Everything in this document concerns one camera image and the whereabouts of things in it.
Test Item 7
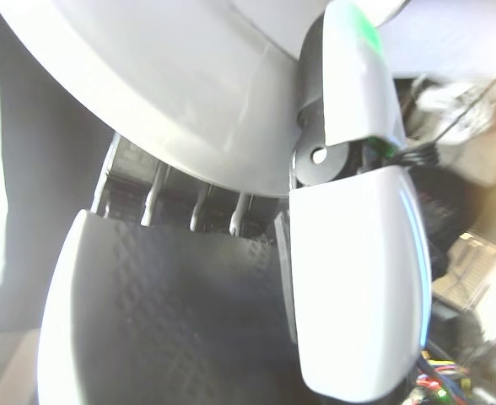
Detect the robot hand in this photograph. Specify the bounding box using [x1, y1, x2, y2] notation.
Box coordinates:
[36, 0, 433, 405]

